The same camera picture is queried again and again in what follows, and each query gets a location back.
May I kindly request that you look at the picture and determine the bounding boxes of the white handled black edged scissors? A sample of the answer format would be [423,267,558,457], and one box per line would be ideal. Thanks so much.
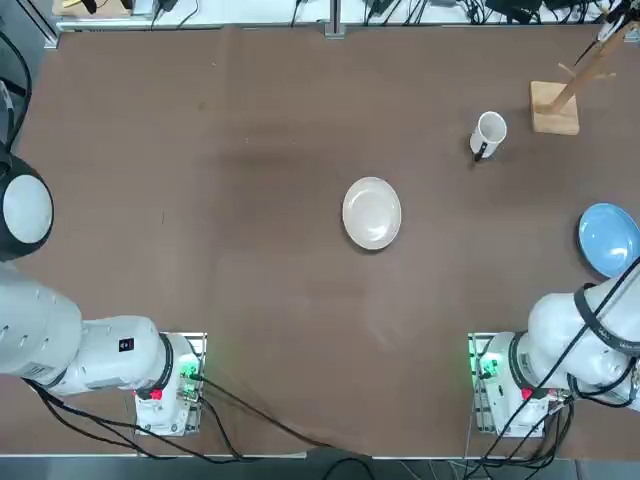
[573,7,626,67]

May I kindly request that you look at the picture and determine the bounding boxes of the beige plate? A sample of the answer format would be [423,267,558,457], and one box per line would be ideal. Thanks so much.
[342,176,403,252]

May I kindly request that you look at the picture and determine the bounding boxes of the white mug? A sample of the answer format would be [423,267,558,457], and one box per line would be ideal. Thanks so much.
[468,111,508,162]

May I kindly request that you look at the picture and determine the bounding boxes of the wooden peg rack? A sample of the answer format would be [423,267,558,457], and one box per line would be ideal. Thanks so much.
[529,19,632,135]

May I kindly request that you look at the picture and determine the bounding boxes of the blue plate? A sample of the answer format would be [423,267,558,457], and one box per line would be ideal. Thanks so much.
[578,202,640,279]

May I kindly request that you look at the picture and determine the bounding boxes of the black base cable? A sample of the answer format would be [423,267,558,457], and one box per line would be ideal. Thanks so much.
[197,374,381,459]

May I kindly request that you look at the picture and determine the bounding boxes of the aluminium frame rail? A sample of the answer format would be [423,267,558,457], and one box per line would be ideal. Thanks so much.
[324,0,347,39]

